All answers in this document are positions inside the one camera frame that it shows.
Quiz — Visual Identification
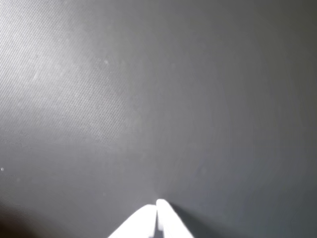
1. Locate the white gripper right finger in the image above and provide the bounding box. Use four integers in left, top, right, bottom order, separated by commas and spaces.
156, 198, 195, 238

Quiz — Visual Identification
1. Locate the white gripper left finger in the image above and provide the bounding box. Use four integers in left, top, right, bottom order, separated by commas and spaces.
107, 204, 158, 238

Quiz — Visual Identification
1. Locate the dark grey table mat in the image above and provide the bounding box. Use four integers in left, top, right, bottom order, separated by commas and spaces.
0, 0, 317, 238

